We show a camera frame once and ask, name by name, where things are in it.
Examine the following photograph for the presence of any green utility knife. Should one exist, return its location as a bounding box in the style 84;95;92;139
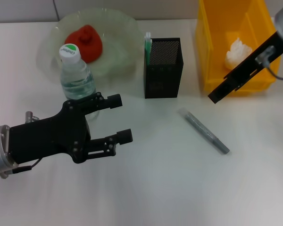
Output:
144;32;153;65

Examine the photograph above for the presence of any clear water bottle green label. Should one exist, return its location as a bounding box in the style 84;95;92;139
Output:
58;43;101;120

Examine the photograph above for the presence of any yellow plastic bin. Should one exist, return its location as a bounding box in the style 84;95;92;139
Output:
194;0;283;96

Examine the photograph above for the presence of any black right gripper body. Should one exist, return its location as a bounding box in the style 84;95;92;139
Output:
223;30;283;90

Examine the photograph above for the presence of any white paper ball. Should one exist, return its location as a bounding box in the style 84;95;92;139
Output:
224;36;253;71

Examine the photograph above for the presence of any left wrist cable with plug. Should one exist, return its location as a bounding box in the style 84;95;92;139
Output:
13;111;42;174

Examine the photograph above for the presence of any black mesh pen holder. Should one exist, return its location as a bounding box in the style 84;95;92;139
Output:
143;37;184;99

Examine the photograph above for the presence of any grey marker pen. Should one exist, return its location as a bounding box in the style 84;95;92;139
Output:
179;107;231;155

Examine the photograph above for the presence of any pale green glass fruit plate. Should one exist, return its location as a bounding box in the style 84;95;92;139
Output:
36;8;143;87

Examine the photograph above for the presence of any right wrist cable with plug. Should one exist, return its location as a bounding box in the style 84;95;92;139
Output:
254;46;283;82

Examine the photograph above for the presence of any wrist cable with plug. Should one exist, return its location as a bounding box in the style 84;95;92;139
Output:
13;111;42;174
254;46;283;82

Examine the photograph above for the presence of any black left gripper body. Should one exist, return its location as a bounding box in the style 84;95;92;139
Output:
8;100;92;165

